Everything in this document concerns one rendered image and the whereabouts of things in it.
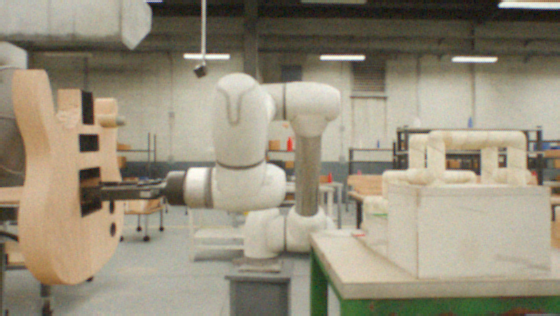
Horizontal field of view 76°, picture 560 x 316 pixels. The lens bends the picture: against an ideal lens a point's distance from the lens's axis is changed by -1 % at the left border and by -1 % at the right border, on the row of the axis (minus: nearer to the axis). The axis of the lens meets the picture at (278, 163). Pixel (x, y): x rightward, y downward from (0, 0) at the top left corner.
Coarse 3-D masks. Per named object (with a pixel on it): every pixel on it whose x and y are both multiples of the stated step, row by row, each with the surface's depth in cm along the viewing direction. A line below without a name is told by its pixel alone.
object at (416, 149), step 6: (414, 144) 77; (420, 144) 77; (414, 150) 77; (420, 150) 77; (414, 156) 77; (420, 156) 77; (414, 162) 77; (420, 162) 77; (414, 168) 77; (420, 168) 77
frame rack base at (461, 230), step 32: (416, 192) 67; (448, 192) 67; (480, 192) 68; (512, 192) 68; (544, 192) 69; (416, 224) 67; (448, 224) 67; (480, 224) 68; (512, 224) 68; (544, 224) 69; (416, 256) 67; (448, 256) 67; (480, 256) 68; (512, 256) 68; (544, 256) 69
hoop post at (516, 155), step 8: (520, 144) 70; (512, 152) 70; (520, 152) 70; (512, 160) 70; (520, 160) 70; (512, 168) 70; (520, 168) 70; (512, 176) 70; (520, 176) 70; (512, 184) 70; (520, 184) 70
